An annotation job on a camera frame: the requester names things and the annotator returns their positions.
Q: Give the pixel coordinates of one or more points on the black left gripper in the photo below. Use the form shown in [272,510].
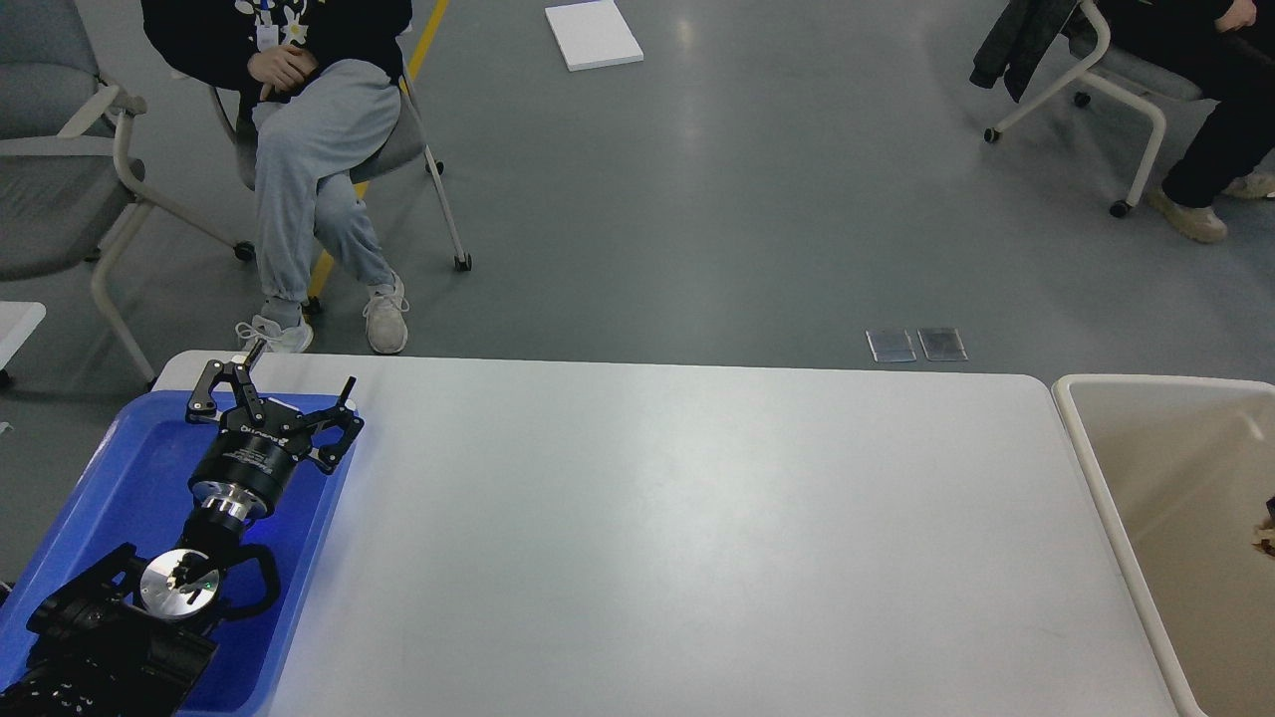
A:
[260,443]

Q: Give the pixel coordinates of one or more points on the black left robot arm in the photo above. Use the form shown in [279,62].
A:
[173,580]

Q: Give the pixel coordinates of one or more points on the blue plastic tray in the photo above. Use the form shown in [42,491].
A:
[135,490]

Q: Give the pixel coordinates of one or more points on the white table edge left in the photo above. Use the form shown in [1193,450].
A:
[18,322]

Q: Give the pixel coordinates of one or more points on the grey office chair left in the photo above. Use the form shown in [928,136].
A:
[70,184]

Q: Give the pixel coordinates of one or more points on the grey chair under person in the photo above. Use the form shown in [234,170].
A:
[405,145]

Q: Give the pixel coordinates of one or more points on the seated person grey pants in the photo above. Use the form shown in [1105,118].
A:
[320,81]

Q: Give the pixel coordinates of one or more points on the white flat box on floor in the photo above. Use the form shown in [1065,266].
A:
[593,35]

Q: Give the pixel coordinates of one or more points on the left metal floor plate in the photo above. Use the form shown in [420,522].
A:
[891,346]

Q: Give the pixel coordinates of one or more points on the metal floor plate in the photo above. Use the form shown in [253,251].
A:
[891,346]
[942,344]

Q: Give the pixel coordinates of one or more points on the right metal floor plate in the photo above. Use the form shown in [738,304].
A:
[942,344]

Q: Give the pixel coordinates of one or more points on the dark jacket on chair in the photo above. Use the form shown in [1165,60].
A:
[1017,42]

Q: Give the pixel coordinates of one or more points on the grey chair top right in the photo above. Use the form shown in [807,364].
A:
[1103,68]

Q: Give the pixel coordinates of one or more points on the beige plastic bin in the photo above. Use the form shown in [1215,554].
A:
[1180,469]

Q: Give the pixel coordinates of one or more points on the seated person black clothes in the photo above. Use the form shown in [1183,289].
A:
[1226,48]

